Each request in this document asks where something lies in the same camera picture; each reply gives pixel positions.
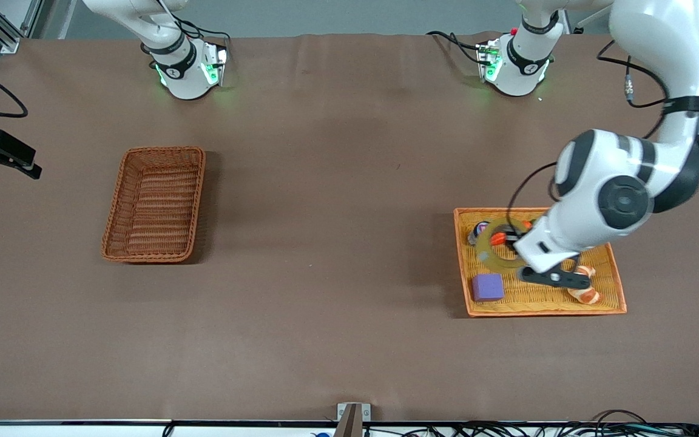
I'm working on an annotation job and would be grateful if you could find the olive tape roll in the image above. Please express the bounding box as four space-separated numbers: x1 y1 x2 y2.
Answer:
475 218 539 271

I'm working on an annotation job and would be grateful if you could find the yellow wicker basket orange rim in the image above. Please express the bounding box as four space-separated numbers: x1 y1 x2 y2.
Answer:
453 207 628 318

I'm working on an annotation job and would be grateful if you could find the brown wicker basket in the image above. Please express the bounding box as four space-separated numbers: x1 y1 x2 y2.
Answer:
101 146 207 264

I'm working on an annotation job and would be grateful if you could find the toy orange carrot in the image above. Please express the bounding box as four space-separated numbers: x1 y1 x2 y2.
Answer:
490 220 533 246

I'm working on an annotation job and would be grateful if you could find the toy croissant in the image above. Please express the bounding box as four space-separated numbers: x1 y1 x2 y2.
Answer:
567 265 601 305

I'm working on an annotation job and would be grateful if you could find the purple cube block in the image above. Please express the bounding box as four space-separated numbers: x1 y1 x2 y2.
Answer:
471 273 506 303

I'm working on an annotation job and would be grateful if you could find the black cable to left gripper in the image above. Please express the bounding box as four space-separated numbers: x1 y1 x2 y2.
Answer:
505 160 560 243

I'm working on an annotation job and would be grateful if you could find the bundle of black cables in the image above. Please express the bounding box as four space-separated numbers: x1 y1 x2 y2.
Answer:
161 409 699 437

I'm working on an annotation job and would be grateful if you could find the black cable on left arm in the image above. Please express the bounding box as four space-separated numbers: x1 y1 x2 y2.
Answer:
596 39 670 141

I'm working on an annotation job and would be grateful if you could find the black cable at left arm base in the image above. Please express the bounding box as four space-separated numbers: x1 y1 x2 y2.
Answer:
425 30 485 66

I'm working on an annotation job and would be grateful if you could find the black cable at arm base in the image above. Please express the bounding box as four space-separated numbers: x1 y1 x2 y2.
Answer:
141 0 232 69
425 30 485 66

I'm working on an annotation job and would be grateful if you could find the black cable at right arm base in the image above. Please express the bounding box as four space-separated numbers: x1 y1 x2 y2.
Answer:
141 0 232 69

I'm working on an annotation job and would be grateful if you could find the grey metal table bracket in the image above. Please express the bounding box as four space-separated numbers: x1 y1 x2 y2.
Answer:
336 402 372 437

